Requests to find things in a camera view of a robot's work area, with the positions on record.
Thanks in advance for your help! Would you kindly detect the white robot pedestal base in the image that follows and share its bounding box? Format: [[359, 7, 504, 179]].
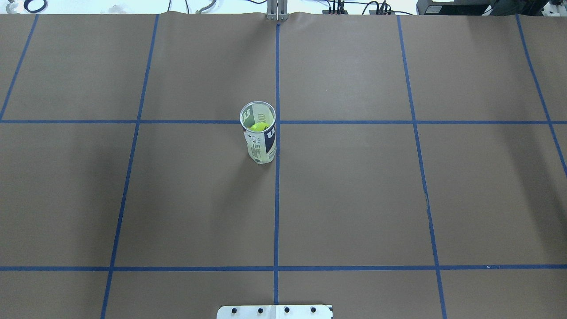
[[216, 304, 334, 319]]

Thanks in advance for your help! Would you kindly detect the aluminium frame post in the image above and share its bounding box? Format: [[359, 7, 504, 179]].
[[266, 0, 289, 22]]

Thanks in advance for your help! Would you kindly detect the black box with label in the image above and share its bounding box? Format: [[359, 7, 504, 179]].
[[416, 0, 491, 16]]

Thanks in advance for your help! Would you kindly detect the Wilson yellow tennis ball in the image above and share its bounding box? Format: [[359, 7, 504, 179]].
[[249, 122, 270, 132]]

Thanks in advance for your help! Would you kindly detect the clear plastic tennis ball can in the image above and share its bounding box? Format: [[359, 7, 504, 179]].
[[239, 101, 277, 165]]

